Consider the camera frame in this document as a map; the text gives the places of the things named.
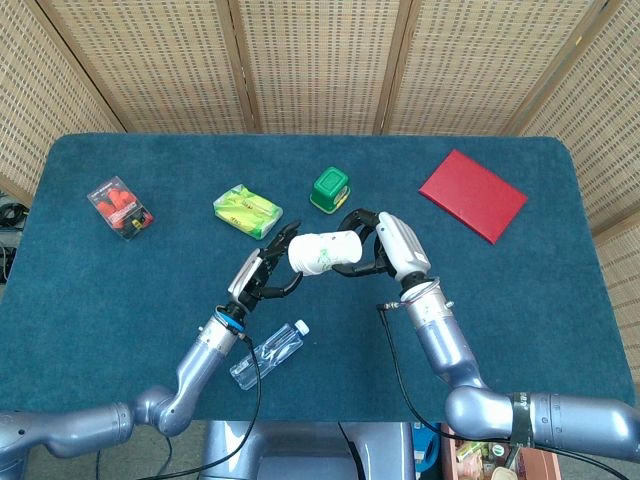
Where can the orange box with clutter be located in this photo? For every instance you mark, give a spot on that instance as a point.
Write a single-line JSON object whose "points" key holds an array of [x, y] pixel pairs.
{"points": [[545, 465]]}

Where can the blue plastic item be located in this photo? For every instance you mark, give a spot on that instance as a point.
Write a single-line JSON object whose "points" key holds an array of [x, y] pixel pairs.
{"points": [[425, 445]]}

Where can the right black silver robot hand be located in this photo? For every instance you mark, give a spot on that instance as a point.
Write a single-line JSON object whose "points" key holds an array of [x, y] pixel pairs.
{"points": [[400, 247]]}

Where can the woven rattan screen panel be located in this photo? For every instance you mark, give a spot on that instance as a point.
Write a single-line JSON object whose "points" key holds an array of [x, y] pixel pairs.
{"points": [[490, 65], [165, 65], [610, 125], [320, 65], [40, 100]]}

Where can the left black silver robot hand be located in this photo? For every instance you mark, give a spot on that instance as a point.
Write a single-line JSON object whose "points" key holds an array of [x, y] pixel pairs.
{"points": [[250, 280]]}

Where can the blue felt table mat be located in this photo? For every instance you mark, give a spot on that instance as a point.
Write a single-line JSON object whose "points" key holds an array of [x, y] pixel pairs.
{"points": [[125, 300]]}

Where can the green lidded plastic container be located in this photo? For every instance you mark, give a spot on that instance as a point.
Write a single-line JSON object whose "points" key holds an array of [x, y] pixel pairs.
{"points": [[330, 187]]}

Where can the red black blister package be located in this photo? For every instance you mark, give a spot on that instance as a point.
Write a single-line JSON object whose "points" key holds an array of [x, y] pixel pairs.
{"points": [[120, 207]]}

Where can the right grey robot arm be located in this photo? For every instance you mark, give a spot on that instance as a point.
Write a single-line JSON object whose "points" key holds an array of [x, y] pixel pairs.
{"points": [[440, 340]]}

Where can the green tissue pack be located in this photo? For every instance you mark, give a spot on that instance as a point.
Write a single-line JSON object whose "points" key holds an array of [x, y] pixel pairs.
{"points": [[247, 212]]}

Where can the white plastic jar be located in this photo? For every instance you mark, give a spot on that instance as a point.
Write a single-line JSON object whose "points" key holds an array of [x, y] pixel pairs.
{"points": [[332, 252]]}

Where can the white paper cup green print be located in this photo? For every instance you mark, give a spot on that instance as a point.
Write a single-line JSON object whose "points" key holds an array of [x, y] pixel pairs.
{"points": [[296, 260]]}

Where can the clear plastic water bottle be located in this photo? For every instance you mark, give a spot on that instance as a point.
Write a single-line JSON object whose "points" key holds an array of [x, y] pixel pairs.
{"points": [[280, 347]]}

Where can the red flat notebook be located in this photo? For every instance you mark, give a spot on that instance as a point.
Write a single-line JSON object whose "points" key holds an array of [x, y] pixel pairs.
{"points": [[472, 196]]}

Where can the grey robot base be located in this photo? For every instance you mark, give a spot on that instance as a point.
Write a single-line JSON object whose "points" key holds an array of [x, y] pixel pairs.
{"points": [[300, 450]]}

